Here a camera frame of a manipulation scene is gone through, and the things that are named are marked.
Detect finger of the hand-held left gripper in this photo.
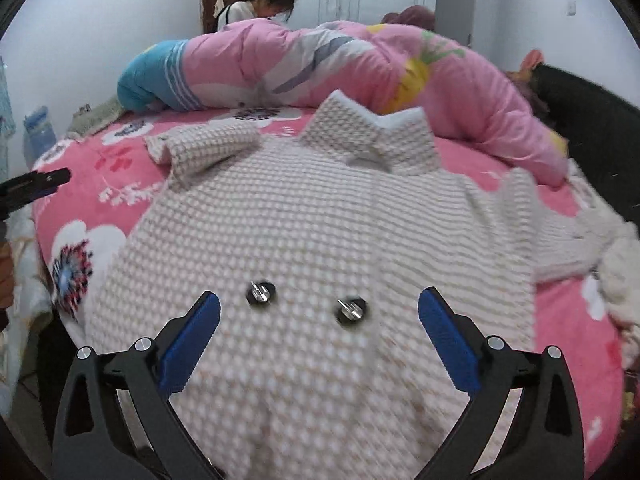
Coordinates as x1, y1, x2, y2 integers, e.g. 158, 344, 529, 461
0, 169, 72, 211

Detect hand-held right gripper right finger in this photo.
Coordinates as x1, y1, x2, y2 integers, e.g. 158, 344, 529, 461
417, 286, 586, 480

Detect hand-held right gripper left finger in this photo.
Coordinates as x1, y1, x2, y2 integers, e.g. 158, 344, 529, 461
52, 290, 223, 480

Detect beige white houndstooth coat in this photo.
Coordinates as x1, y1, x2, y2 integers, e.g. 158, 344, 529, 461
85, 89, 601, 480

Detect blue plastic bag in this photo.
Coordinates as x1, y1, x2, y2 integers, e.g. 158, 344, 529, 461
23, 105, 57, 161

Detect pink floral bed blanket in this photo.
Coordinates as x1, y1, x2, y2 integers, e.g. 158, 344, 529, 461
30, 105, 626, 480

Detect light blue hanging cloth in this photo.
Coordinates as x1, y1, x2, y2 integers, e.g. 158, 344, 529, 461
0, 55, 16, 136

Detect grey knitted cloth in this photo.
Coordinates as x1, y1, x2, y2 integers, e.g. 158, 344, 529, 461
67, 97, 126, 141

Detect white fluffy blanket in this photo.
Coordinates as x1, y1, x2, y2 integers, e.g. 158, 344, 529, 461
565, 160, 640, 356

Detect black padded headboard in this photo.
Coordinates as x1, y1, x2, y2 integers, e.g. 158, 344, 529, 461
530, 62, 640, 221

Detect pink soft cloth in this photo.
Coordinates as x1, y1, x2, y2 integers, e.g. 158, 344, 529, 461
517, 49, 546, 81

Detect pink printed quilt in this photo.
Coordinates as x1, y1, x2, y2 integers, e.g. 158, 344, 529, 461
116, 20, 571, 188

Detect maroon pillow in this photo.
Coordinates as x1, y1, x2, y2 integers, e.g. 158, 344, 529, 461
381, 5, 437, 31

